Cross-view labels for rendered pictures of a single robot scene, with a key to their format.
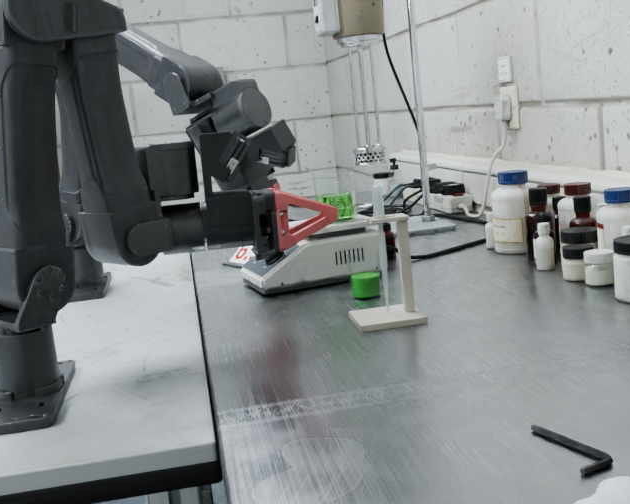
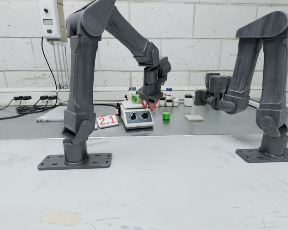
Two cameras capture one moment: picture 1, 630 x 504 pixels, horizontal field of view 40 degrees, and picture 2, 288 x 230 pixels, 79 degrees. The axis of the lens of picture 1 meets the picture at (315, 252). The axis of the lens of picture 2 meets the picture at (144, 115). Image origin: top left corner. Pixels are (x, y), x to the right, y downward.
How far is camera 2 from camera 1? 1.46 m
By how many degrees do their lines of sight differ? 83
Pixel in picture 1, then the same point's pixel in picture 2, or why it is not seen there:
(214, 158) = not seen: hidden behind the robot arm
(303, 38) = not seen: outside the picture
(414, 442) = not seen: hidden behind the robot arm
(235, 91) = (166, 60)
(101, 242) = (244, 106)
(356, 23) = (65, 37)
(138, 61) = (138, 40)
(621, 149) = (139, 81)
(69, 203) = (88, 113)
